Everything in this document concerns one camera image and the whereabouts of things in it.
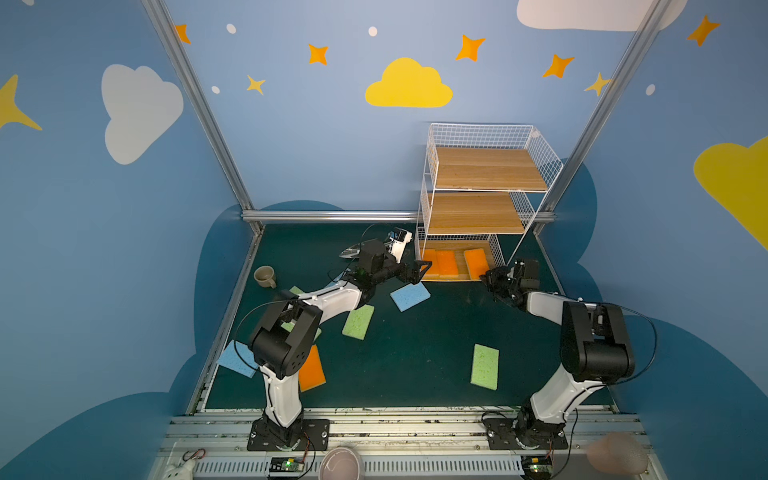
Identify blue sponge at left edge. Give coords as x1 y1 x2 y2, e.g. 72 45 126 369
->
217 340 259 378

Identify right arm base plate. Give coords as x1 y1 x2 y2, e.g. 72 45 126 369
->
481 416 569 450

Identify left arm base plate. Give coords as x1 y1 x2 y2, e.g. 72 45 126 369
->
246 416 330 451

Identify pink bowl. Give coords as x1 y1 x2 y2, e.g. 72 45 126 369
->
318 446 364 480

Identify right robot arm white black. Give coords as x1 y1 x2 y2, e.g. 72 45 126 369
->
480 259 649 448

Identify beige ceramic mug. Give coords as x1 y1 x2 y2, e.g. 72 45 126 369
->
253 265 277 289

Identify blue sponge near shelf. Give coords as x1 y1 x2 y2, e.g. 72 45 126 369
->
390 283 431 312

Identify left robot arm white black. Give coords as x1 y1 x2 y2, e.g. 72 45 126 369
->
233 237 432 443

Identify white power plug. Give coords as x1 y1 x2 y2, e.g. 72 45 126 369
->
160 459 197 480

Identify right green circuit board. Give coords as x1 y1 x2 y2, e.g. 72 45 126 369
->
520 456 553 480

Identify silver metal scoop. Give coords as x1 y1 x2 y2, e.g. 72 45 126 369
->
339 243 361 260

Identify left green circuit board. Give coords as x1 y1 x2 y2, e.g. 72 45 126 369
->
267 457 306 479

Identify green circuit board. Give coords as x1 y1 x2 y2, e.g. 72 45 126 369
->
267 457 306 479
520 456 553 480

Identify white wire wooden shelf rack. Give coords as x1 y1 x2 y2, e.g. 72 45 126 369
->
415 122 563 282

